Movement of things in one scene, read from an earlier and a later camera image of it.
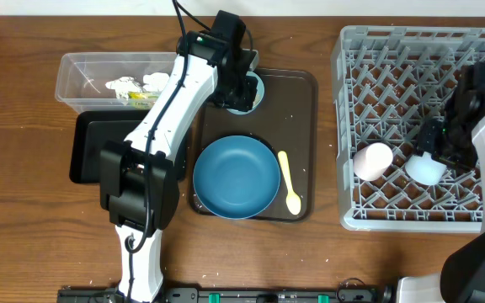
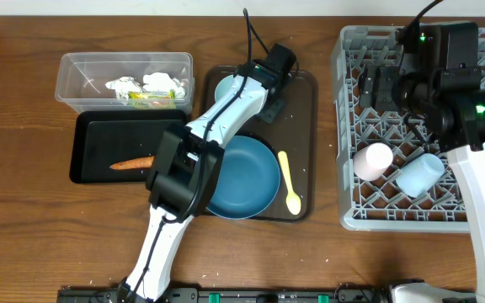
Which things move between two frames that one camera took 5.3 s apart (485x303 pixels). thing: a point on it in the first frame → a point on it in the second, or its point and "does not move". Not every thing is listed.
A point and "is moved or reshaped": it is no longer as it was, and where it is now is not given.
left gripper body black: (239, 93) → (279, 99)
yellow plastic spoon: (293, 201) does not move
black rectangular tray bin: (93, 129) does not move
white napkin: (151, 82) does not move
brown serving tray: (287, 120) does not move
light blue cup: (424, 169) is moved or reshaped
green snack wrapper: (142, 100) does not move
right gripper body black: (450, 145) → (385, 98)
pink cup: (370, 161) does not move
